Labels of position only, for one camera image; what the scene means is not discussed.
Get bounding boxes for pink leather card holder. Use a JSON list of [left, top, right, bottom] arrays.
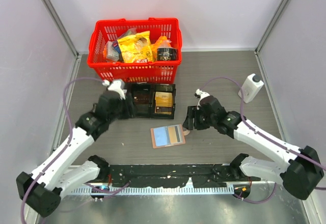
[[150, 124, 189, 149]]

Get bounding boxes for black three-compartment card tray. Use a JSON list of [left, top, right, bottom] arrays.
[[124, 83, 176, 120]]

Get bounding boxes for left aluminium corner post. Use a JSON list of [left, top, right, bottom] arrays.
[[42, 0, 79, 58]]

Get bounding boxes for grey small box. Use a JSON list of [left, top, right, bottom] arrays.
[[103, 41, 120, 62]]

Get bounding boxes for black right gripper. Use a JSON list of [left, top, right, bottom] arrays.
[[183, 105, 216, 130]]

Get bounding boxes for aluminium corner post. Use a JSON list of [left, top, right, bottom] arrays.
[[255, 0, 291, 55], [42, 0, 79, 58]]

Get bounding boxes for dark brown cards in tray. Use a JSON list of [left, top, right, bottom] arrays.
[[130, 84, 151, 114]]

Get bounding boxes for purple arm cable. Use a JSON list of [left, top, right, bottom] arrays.
[[20, 77, 128, 224], [201, 76, 326, 204]]

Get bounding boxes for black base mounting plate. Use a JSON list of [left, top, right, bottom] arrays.
[[89, 164, 260, 188]]

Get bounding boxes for black round can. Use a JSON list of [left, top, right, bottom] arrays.
[[156, 47, 178, 61]]

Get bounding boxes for orange snack bag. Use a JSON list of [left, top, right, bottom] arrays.
[[151, 36, 171, 59]]

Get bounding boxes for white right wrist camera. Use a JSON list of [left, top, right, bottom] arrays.
[[194, 89, 210, 106]]

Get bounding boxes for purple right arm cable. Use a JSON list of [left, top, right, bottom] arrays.
[[201, 76, 326, 204]]

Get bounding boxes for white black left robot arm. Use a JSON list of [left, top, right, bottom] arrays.
[[16, 91, 134, 217]]

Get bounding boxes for right aluminium corner post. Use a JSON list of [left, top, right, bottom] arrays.
[[255, 0, 291, 55]]

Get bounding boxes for red plastic shopping basket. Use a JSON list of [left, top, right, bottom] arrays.
[[87, 17, 182, 84]]

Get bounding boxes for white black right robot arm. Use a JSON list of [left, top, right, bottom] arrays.
[[183, 93, 324, 200]]

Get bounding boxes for yellow chips bag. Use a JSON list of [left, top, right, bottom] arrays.
[[118, 31, 154, 64]]

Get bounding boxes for gold cards in tray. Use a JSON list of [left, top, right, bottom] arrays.
[[155, 92, 173, 115]]

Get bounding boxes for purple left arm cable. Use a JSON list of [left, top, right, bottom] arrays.
[[20, 77, 128, 224]]

